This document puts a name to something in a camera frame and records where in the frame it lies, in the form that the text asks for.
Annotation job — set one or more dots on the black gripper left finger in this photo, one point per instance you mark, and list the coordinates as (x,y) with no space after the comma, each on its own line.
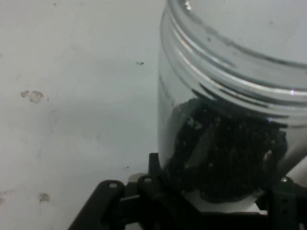
(144,206)

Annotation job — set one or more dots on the clear plastic screw-top jar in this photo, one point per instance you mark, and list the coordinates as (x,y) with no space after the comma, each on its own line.
(216,72)

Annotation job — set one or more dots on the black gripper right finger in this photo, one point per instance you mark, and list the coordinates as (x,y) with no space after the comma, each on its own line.
(287,208)

